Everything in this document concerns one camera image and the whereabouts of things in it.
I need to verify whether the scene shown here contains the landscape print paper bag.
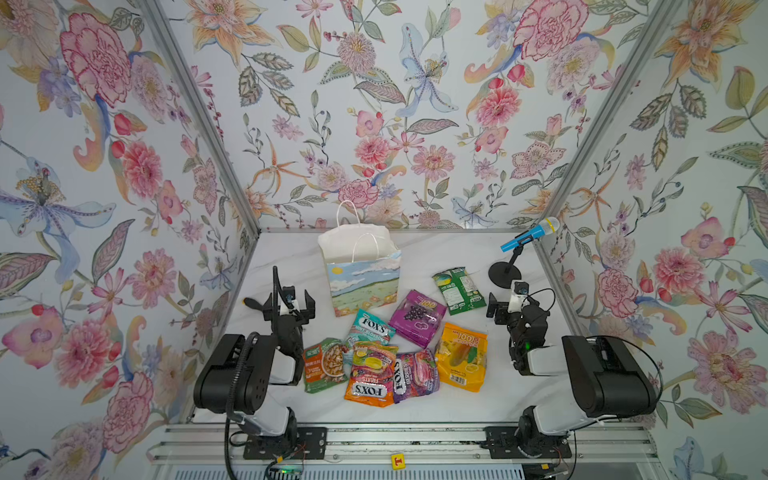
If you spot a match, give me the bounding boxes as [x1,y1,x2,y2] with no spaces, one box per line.
[318,213,401,317]

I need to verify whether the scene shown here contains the yellow mango snack packet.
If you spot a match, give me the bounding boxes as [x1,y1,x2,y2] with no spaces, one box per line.
[435,323,488,393]

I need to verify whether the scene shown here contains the purple grape snack packet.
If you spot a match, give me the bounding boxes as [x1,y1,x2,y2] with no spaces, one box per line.
[388,290,447,349]

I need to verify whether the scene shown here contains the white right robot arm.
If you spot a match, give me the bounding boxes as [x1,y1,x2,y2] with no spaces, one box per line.
[483,294,662,459]

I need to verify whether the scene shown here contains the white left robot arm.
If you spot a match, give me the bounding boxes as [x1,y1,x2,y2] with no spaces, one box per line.
[193,267,315,459]

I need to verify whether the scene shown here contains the green orange snack packet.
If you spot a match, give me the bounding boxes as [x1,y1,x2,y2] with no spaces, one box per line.
[303,338,348,394]

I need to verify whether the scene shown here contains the blue toy microphone on stand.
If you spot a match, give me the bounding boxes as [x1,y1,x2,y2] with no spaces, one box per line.
[488,217,561,289]

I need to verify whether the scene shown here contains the teal Fox's candy packet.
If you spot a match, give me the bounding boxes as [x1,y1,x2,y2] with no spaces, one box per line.
[343,310,396,365]

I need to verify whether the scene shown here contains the orange Fox's fruits packet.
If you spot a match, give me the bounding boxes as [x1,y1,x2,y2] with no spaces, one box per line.
[344,341,398,408]

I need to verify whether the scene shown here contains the purple Fox's candy packet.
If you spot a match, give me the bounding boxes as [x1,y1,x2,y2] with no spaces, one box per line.
[393,350,440,404]

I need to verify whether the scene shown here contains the yellow tag with letter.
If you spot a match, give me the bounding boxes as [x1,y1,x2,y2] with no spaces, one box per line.
[390,453,406,471]

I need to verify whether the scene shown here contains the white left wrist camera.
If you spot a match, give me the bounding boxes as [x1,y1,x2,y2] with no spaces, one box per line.
[279,286,297,315]

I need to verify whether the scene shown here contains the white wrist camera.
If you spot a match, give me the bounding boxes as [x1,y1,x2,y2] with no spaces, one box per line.
[507,280,530,313]
[279,286,297,315]

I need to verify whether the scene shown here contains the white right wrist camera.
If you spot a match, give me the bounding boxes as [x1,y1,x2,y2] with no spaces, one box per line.
[507,280,530,313]

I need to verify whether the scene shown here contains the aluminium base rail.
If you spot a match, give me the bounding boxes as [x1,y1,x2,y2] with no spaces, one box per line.
[147,422,659,466]

